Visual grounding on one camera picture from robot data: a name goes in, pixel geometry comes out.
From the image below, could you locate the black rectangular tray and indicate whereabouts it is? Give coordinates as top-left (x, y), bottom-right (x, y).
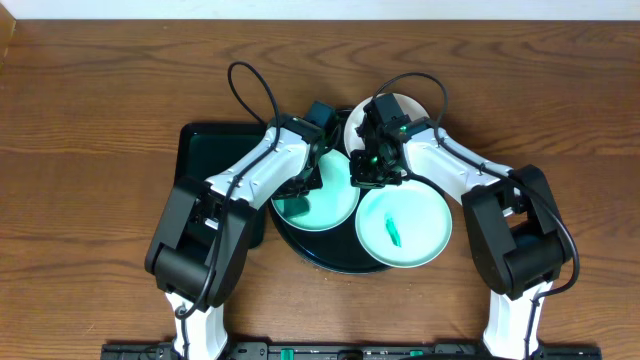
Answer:
top-left (171, 122), bottom-right (266, 255)

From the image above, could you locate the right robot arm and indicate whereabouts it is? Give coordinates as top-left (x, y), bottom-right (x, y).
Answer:
top-left (345, 115), bottom-right (580, 359)

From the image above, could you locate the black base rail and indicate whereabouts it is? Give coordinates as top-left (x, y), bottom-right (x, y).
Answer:
top-left (100, 342), bottom-right (602, 360)

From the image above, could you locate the round black tray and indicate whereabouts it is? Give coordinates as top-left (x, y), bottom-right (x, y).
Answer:
top-left (269, 107), bottom-right (449, 276)

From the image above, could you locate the green scrubbing sponge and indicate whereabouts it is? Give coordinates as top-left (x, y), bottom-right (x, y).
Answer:
top-left (273, 197), bottom-right (311, 219)

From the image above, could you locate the mint green plate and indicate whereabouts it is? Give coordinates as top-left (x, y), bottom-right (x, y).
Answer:
top-left (355, 180), bottom-right (453, 268)
top-left (274, 150), bottom-right (360, 232)

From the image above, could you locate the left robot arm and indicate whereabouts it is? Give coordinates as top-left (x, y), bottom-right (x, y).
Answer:
top-left (144, 112), bottom-right (338, 359)

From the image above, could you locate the white plate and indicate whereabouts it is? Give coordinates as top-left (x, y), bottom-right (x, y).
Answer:
top-left (343, 93), bottom-right (429, 158)

